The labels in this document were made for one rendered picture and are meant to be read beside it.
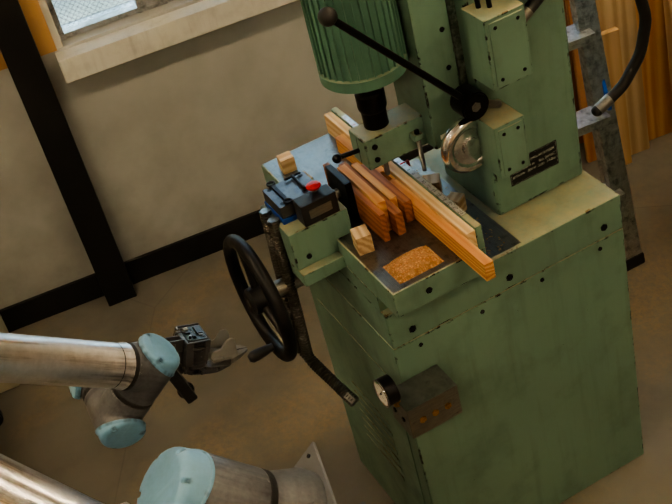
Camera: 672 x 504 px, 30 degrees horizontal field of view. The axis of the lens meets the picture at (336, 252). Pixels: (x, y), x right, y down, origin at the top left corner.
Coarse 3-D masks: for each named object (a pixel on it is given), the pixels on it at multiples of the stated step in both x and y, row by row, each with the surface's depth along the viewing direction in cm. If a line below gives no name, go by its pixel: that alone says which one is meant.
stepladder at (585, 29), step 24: (576, 0) 323; (576, 24) 327; (576, 48) 326; (600, 48) 331; (600, 72) 334; (600, 96) 337; (600, 120) 336; (600, 144) 344; (600, 168) 354; (624, 168) 349; (624, 192) 352; (624, 216) 356; (624, 240) 359
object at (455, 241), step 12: (348, 144) 272; (396, 180) 258; (408, 192) 254; (420, 204) 250; (420, 216) 249; (432, 216) 246; (432, 228) 246; (444, 228) 242; (444, 240) 243; (456, 240) 238; (468, 240) 237; (456, 252) 240; (468, 252) 235; (480, 252) 234; (468, 264) 238; (480, 264) 232; (492, 264) 231; (492, 276) 233
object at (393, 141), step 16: (400, 112) 253; (416, 112) 252; (352, 128) 253; (384, 128) 250; (400, 128) 250; (416, 128) 252; (352, 144) 254; (368, 144) 248; (384, 144) 250; (400, 144) 252; (416, 144) 254; (368, 160) 250; (384, 160) 252
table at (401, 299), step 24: (312, 144) 283; (336, 144) 281; (264, 168) 280; (312, 168) 275; (336, 168) 273; (408, 240) 248; (432, 240) 246; (312, 264) 253; (336, 264) 254; (360, 264) 246; (384, 264) 243; (456, 264) 240; (384, 288) 238; (408, 288) 237; (432, 288) 240; (408, 312) 240
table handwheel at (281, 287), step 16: (224, 240) 258; (240, 240) 250; (224, 256) 264; (240, 256) 253; (256, 256) 247; (240, 272) 268; (256, 272) 245; (240, 288) 269; (256, 288) 256; (272, 288) 244; (288, 288) 258; (256, 304) 255; (272, 304) 244; (256, 320) 269; (272, 320) 254; (288, 320) 246; (272, 336) 266; (288, 336) 247; (288, 352) 251
